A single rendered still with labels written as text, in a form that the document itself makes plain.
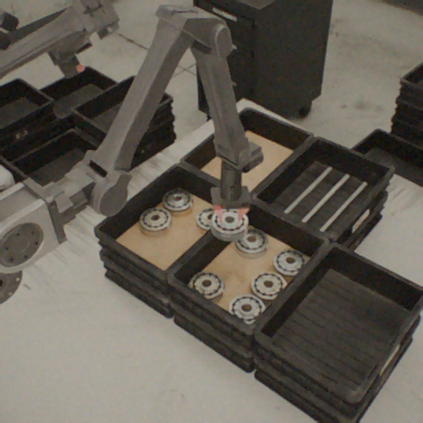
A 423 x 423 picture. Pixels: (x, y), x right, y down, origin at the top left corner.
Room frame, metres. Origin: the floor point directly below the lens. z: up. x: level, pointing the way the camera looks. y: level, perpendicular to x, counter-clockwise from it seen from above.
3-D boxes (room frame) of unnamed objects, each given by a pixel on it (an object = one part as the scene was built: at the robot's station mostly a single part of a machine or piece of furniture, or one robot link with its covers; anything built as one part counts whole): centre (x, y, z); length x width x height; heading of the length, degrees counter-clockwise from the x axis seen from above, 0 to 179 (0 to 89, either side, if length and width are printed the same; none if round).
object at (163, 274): (1.35, 0.10, 0.92); 0.40 x 0.30 x 0.02; 139
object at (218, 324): (1.15, -0.12, 0.87); 0.40 x 0.30 x 0.11; 139
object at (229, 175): (1.21, -0.08, 1.21); 0.07 x 0.06 x 0.07; 134
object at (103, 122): (2.44, 0.36, 0.37); 0.40 x 0.30 x 0.45; 134
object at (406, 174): (2.19, -0.90, 0.26); 0.40 x 0.30 x 0.23; 43
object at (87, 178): (0.92, 0.23, 1.43); 0.10 x 0.05 x 0.09; 134
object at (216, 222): (1.20, -0.07, 1.03); 0.10 x 0.10 x 0.01
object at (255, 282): (1.10, -0.17, 0.86); 0.10 x 0.10 x 0.01
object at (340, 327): (0.95, -0.35, 0.87); 0.40 x 0.30 x 0.11; 139
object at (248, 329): (1.15, -0.12, 0.92); 0.40 x 0.30 x 0.02; 139
